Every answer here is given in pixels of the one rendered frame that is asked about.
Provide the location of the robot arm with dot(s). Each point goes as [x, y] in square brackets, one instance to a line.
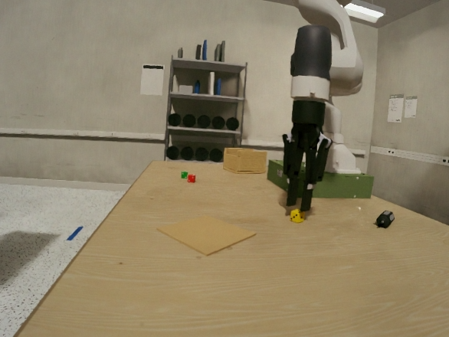
[319, 76]

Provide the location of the yellow die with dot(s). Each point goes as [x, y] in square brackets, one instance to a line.
[297, 216]

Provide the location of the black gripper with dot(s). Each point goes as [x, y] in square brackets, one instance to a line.
[308, 119]

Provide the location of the tan flat mat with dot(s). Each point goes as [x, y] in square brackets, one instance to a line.
[206, 234]

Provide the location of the small wooden crate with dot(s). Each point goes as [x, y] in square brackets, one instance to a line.
[243, 162]

